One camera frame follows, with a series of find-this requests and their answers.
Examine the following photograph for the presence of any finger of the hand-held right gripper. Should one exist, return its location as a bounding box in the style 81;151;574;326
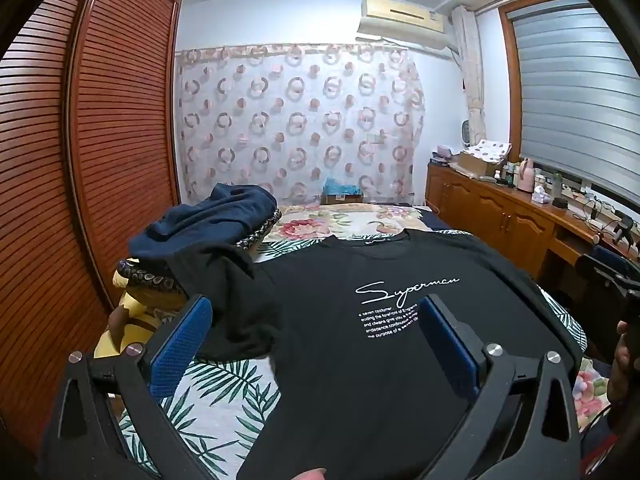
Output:
575;253;630;293

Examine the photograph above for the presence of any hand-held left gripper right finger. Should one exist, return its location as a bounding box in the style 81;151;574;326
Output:
402;294;583;480

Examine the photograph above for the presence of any floral bedspread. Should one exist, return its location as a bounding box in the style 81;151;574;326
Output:
250;203;618;433

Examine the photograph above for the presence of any white air conditioner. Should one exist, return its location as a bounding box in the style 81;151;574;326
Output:
356;0;458;56

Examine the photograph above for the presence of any narrow cream curtain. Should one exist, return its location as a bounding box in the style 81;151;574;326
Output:
452;6;488;148

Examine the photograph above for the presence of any grey window blind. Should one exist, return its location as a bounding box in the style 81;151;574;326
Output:
512;0;640;186

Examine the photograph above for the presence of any circle-patterned sheer curtain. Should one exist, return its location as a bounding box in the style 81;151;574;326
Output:
175;42;426;206

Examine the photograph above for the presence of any bright yellow garment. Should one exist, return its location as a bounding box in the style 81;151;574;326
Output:
95;260;186;361

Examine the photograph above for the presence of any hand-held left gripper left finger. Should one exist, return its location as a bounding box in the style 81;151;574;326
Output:
40;294;216;480

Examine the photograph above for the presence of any dark circle-patterned garment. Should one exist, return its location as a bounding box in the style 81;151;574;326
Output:
115;209;283;301

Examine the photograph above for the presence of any person's right hand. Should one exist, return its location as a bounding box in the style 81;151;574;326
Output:
612;320;640;378

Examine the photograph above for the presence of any pink kettle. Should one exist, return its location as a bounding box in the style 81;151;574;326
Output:
517;158;536;192

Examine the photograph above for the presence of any black printed t-shirt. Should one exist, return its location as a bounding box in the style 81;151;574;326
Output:
170;228;583;480

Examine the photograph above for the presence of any green leaf-print bed sheet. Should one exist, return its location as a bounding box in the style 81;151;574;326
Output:
117;230;588;480

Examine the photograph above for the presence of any cardboard box with blue bag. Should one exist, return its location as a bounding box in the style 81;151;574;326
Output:
320;177;365;206

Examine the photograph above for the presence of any navy blue folded garment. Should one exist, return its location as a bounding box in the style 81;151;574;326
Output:
129;184;278;261

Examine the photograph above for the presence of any wooden cabinet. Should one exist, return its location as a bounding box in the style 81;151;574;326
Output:
426;160;640;281

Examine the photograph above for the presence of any wooden louvered wardrobe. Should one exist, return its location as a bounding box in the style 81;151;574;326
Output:
0;0;183;461

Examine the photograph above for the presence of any cardboard box with spotted cloth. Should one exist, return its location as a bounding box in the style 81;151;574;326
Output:
457;139;512;177

